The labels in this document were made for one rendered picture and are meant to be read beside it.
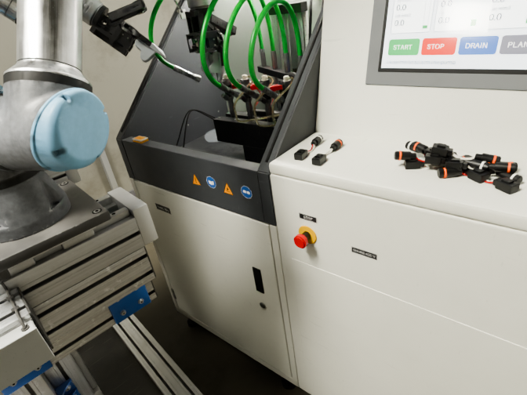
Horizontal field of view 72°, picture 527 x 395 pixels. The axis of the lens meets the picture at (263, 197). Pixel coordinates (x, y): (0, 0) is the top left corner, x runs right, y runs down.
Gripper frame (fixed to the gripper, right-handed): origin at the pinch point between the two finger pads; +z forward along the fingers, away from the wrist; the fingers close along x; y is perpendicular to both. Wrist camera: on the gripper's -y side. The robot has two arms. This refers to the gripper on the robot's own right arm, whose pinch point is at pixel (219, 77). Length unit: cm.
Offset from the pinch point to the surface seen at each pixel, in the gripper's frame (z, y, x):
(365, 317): 52, 23, 60
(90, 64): 7, -44, -168
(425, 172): 14, 14, 69
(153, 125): 16.6, 9.0, -31.0
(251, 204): 28.1, 23.1, 27.2
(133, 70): 17, -73, -164
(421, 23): -12, -4, 60
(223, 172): 19.6, 23.1, 18.8
